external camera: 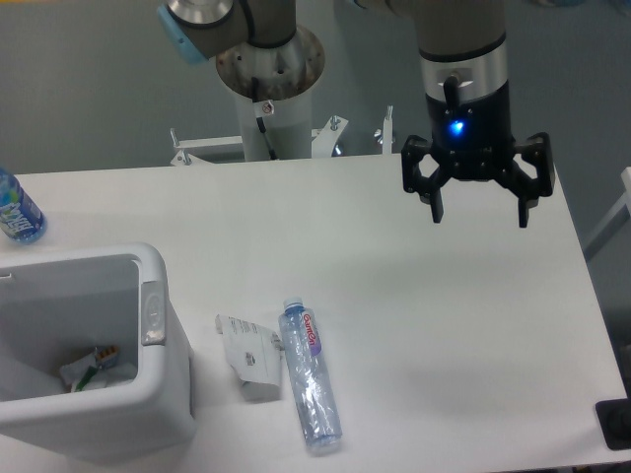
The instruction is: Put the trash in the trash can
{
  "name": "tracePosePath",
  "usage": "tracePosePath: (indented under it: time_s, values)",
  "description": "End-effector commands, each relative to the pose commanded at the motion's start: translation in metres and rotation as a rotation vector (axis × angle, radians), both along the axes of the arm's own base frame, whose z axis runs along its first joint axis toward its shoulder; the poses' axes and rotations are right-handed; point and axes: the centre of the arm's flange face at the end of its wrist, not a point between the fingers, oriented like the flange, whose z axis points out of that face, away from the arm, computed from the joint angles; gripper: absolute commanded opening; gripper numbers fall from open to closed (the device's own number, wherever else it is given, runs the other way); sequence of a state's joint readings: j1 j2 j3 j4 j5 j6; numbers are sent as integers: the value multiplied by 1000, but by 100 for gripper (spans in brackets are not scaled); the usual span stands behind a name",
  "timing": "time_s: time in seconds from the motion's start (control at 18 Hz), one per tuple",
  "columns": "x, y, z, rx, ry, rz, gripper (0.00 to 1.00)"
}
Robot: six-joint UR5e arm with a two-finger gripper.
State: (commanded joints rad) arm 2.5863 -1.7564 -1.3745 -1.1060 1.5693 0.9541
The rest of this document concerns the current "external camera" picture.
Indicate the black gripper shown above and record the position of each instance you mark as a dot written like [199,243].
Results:
[473,140]

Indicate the clear crushed plastic bottle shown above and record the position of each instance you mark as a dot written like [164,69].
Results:
[309,378]

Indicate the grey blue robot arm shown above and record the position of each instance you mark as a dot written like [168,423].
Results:
[455,39]

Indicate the white paper carton trash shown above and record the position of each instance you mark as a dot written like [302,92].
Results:
[254,353]

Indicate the white plastic trash can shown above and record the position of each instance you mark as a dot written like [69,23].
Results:
[57,307]

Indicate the black device at table edge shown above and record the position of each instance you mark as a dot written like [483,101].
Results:
[614,420]

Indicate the crumpled wrappers in bin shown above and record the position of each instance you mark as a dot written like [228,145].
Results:
[100,369]

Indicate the blue labelled water bottle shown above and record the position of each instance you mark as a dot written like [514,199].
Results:
[21,219]

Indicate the white frame at right edge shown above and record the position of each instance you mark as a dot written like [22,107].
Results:
[612,221]

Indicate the white metal base frame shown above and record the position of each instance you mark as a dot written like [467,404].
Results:
[326,142]

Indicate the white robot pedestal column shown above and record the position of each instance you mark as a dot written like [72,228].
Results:
[272,89]

